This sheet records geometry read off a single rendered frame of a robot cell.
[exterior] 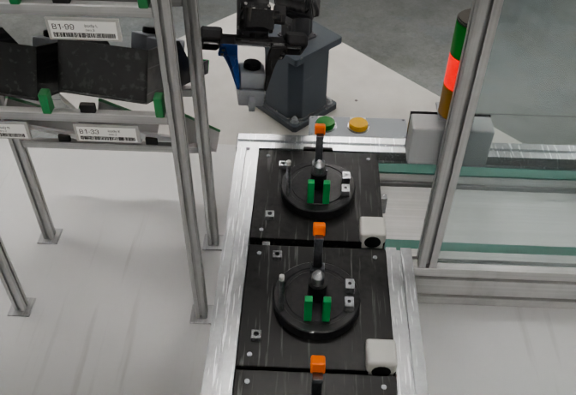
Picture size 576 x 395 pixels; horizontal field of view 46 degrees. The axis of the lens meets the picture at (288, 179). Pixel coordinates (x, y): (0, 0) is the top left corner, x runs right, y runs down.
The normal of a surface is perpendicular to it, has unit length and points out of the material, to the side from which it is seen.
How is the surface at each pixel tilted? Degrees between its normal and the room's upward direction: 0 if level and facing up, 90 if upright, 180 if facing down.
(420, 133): 90
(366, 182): 0
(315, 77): 90
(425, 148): 90
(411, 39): 0
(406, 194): 0
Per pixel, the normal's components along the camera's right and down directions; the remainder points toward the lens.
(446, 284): -0.04, 0.69
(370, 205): 0.01, -0.73
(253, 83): 0.13, 0.57
